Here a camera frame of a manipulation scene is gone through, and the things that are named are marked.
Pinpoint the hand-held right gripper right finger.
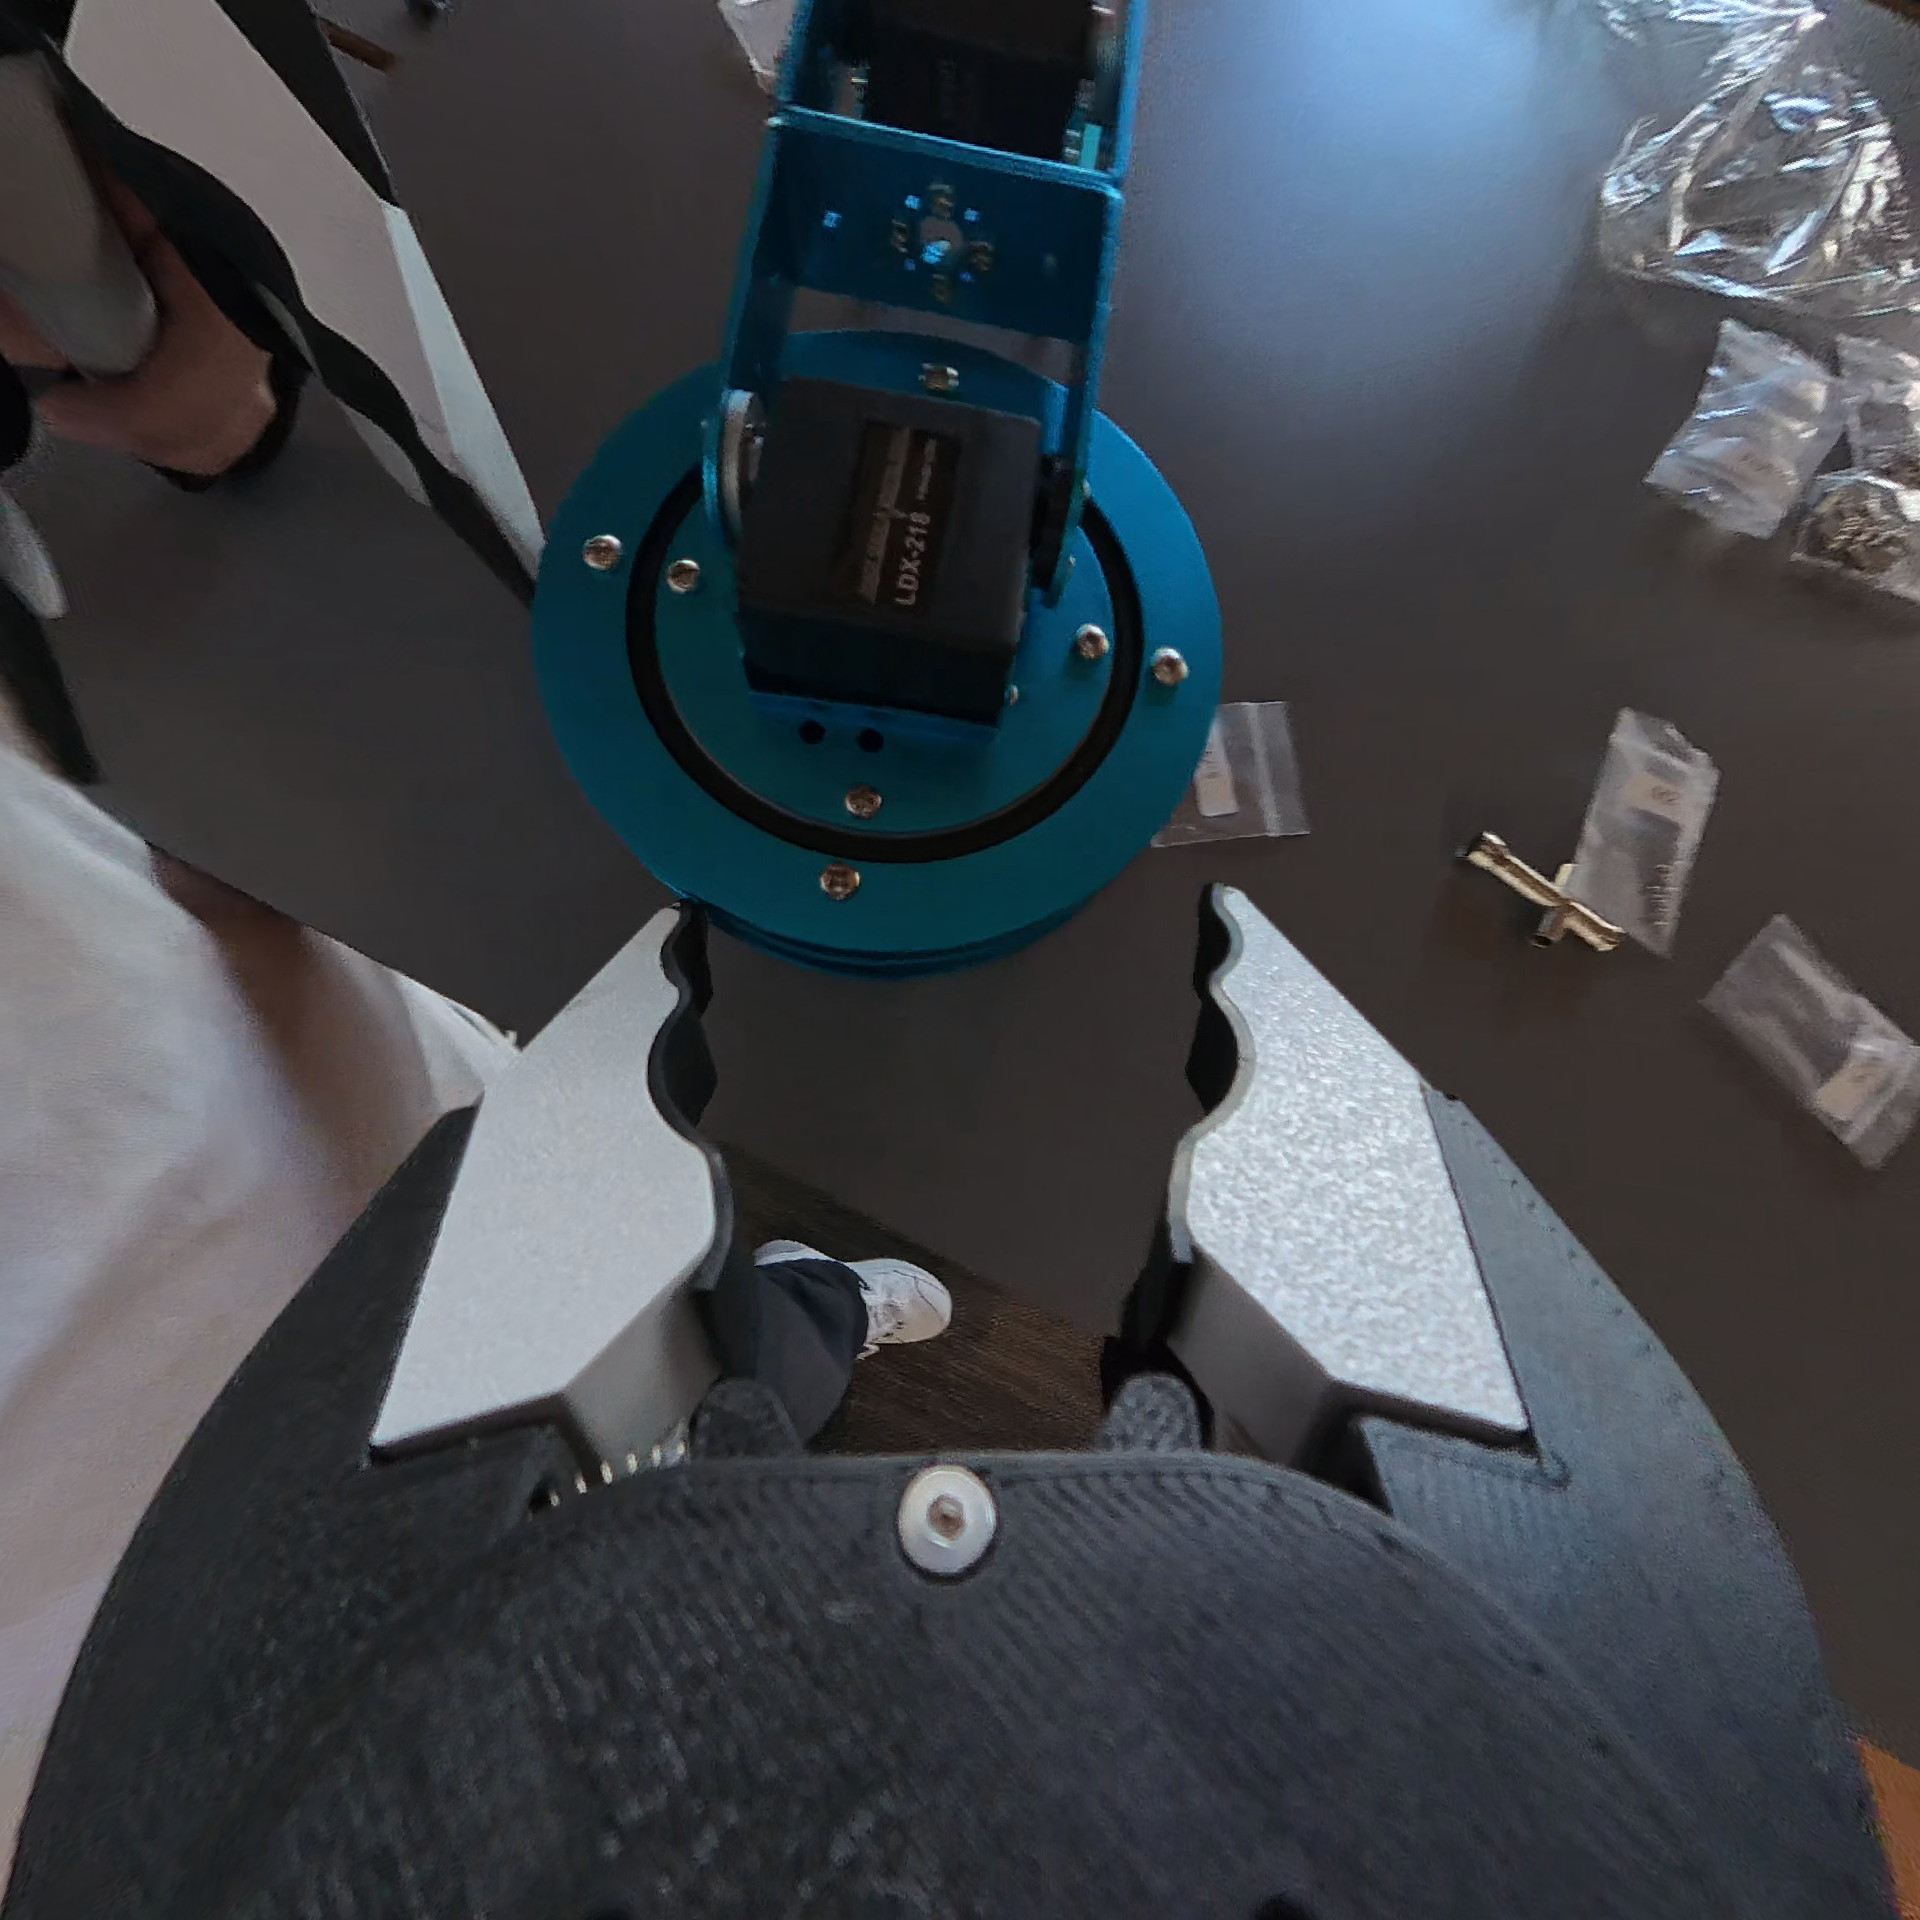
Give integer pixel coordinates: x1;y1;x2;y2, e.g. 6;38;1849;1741
1163;880;1535;1473

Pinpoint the person's left hand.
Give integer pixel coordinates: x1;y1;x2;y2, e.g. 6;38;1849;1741
0;180;288;485

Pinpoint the zip bag of dark screws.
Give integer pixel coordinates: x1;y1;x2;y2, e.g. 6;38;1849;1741
1791;465;1920;605

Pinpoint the metal cross wrench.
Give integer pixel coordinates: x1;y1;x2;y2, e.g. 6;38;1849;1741
1462;828;1630;957

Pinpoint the blue toy robot arm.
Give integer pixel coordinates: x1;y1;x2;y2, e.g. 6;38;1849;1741
534;0;1229;978

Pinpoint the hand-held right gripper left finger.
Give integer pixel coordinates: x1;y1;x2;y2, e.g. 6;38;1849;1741
368;902;737;1486

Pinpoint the crumpled clear plastic wrap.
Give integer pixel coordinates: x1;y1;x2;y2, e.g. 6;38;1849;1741
1595;0;1920;326

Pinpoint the dark grey desk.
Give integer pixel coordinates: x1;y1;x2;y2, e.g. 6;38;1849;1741
0;0;1920;1755

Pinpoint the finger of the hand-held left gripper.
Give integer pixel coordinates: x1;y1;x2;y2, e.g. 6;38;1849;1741
66;0;544;605
45;60;497;520

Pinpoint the white sneaker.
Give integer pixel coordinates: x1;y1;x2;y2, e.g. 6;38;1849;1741
756;1241;958;1361

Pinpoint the empty clear labelled zip bag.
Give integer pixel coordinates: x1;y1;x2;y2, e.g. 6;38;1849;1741
1154;699;1314;850

